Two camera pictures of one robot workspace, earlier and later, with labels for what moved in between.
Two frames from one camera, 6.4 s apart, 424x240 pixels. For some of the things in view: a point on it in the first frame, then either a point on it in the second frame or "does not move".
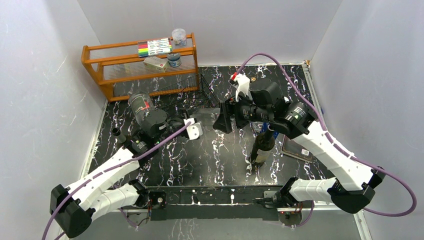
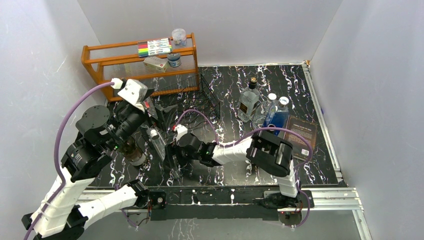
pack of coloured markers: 151,47 does not move
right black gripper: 228,108 to 172,150
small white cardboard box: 156,63 does not move
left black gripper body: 174,125 to 130,121
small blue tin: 174,59 does not move
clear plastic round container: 179,37 does not move
